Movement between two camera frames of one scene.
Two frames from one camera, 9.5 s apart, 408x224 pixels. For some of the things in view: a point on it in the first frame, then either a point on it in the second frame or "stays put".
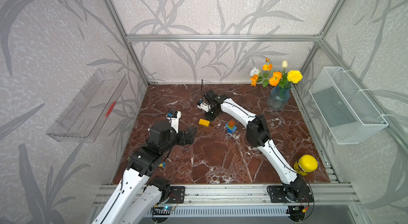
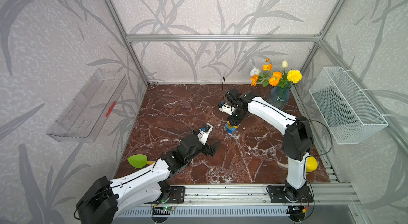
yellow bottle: x=305 y=164 stays put
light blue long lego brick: x=232 y=129 stays put
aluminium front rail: x=237 y=195 stays put
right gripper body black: x=211 y=114 -> x=235 y=118
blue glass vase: x=278 y=98 stays put
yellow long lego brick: x=204 y=122 -> x=234 y=126
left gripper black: x=190 y=138 -> x=213 y=149
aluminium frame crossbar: x=223 y=38 stays put
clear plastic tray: x=83 y=119 stays put
